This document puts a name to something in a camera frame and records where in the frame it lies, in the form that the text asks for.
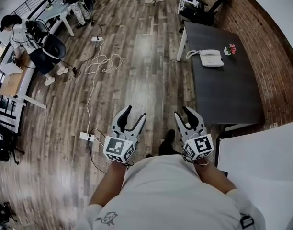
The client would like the person's white t-shirt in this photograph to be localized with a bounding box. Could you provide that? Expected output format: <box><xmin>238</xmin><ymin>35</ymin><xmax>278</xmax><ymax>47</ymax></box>
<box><xmin>74</xmin><ymin>154</ymin><xmax>267</xmax><ymax>230</ymax></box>

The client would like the white desk telephone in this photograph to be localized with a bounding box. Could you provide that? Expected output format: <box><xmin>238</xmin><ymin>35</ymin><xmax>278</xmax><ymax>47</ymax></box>
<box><xmin>186</xmin><ymin>49</ymin><xmax>225</xmax><ymax>68</ymax></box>

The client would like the small white table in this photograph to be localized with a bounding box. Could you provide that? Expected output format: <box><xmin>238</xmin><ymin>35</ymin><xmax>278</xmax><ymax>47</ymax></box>
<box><xmin>35</xmin><ymin>0</ymin><xmax>76</xmax><ymax>38</ymax></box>

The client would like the large white table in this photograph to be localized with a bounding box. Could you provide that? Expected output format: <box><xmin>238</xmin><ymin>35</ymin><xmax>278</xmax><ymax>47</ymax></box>
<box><xmin>214</xmin><ymin>120</ymin><xmax>293</xmax><ymax>230</ymax></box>

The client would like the metal railing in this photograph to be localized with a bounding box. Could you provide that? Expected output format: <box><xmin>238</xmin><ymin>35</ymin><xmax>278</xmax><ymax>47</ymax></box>
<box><xmin>11</xmin><ymin>0</ymin><xmax>56</xmax><ymax>19</ymax></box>

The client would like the cardboard box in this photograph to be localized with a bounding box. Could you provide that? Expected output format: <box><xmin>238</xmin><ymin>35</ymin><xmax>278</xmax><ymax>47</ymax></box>
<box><xmin>0</xmin><ymin>65</ymin><xmax>25</xmax><ymax>97</ymax></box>

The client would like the white power strip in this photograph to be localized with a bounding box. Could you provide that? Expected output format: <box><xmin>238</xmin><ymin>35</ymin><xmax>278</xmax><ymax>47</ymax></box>
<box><xmin>90</xmin><ymin>36</ymin><xmax>105</xmax><ymax>48</ymax></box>
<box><xmin>79</xmin><ymin>131</ymin><xmax>97</xmax><ymax>143</ymax></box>

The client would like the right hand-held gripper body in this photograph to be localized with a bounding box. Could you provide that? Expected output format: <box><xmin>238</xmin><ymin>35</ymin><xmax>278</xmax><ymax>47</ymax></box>
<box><xmin>181</xmin><ymin>125</ymin><xmax>214</xmax><ymax>162</ymax></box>

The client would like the small pink flower pot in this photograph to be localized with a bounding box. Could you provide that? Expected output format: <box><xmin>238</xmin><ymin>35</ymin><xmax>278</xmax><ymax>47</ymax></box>
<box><xmin>224</xmin><ymin>43</ymin><xmax>237</xmax><ymax>56</ymax></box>

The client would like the person's black shoe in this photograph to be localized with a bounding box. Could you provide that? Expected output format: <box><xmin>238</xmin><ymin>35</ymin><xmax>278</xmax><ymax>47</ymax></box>
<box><xmin>158</xmin><ymin>128</ymin><xmax>183</xmax><ymax>156</ymax></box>

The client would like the black plastic chair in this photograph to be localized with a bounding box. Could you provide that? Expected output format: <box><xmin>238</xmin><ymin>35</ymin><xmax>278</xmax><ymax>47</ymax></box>
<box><xmin>43</xmin><ymin>33</ymin><xmax>67</xmax><ymax>60</ymax></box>

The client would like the person's left forearm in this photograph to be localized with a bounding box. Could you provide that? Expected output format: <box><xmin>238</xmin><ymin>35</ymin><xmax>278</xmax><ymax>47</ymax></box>
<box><xmin>89</xmin><ymin>161</ymin><xmax>128</xmax><ymax>207</ymax></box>

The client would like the dark grey table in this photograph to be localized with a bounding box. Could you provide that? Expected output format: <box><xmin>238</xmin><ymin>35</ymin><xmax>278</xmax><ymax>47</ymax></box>
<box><xmin>176</xmin><ymin>21</ymin><xmax>266</xmax><ymax>126</ymax></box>

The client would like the person's right forearm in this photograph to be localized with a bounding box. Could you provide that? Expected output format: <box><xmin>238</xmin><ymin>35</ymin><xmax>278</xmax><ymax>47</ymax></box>
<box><xmin>193</xmin><ymin>159</ymin><xmax>237</xmax><ymax>194</ymax></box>

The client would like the black equipment pile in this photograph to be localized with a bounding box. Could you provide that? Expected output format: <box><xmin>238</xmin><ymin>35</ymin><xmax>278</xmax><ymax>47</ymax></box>
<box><xmin>0</xmin><ymin>201</ymin><xmax>18</xmax><ymax>230</ymax></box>

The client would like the long white cable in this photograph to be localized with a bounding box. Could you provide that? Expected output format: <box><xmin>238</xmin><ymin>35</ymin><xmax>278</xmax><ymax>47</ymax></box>
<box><xmin>85</xmin><ymin>38</ymin><xmax>124</xmax><ymax>134</ymax></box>

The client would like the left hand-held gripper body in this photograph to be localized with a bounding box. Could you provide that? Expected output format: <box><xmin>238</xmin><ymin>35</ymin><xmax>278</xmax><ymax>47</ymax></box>
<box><xmin>103</xmin><ymin>124</ymin><xmax>140</xmax><ymax>164</ymax></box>

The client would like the long white desk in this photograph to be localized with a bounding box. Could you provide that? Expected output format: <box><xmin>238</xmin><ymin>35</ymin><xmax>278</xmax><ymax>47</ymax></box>
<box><xmin>0</xmin><ymin>63</ymin><xmax>47</xmax><ymax>134</ymax></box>

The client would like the black office chair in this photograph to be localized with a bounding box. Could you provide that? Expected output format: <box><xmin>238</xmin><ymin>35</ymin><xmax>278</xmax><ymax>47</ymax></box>
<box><xmin>179</xmin><ymin>0</ymin><xmax>231</xmax><ymax>28</ymax></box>

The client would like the black rolling chair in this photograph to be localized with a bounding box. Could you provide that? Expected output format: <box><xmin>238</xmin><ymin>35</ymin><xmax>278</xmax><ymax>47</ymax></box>
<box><xmin>0</xmin><ymin>125</ymin><xmax>25</xmax><ymax>165</ymax></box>

